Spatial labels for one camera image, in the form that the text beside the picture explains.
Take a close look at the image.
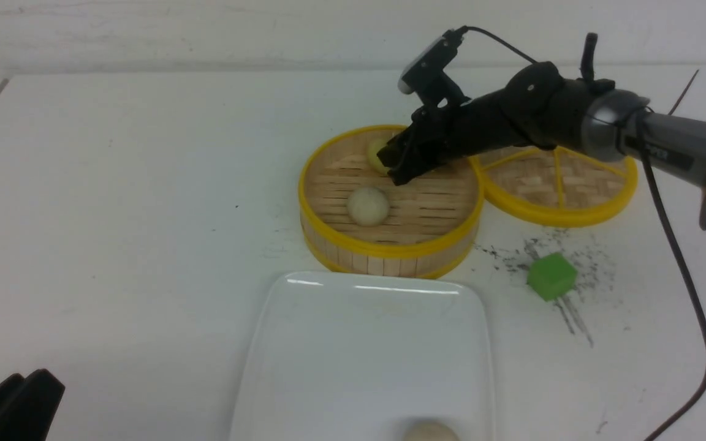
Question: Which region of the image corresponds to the bamboo steamer lid yellow rim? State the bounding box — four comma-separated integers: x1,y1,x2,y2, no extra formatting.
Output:
477,147,639,228

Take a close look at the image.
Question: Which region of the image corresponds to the white steamed bun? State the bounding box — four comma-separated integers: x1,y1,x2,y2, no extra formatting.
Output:
346,187,390,228
401,420,460,441

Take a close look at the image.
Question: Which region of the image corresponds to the bamboo steamer basket yellow rim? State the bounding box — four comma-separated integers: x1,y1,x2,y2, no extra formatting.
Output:
298,125,485,279

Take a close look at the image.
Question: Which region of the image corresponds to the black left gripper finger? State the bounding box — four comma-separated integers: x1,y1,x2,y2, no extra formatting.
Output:
0,369,66,440

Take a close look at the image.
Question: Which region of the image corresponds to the white rectangular plate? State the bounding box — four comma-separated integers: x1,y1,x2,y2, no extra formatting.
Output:
228,271,498,440

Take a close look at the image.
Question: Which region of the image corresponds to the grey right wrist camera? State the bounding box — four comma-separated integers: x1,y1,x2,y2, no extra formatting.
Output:
398,28,469,108

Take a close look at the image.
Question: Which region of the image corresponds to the black right camera cable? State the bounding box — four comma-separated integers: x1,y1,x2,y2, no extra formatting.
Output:
456,26,706,441

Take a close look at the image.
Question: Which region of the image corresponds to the yellow steamed bun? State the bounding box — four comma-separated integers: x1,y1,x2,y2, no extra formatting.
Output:
366,138,389,176

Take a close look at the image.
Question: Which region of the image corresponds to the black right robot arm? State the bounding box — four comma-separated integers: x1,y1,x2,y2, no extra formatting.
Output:
377,26,706,231

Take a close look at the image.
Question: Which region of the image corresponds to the green cube block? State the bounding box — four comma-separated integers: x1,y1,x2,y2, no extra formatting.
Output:
526,253,578,302

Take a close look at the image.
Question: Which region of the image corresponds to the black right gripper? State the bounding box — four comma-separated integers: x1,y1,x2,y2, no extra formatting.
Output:
376,92,513,186

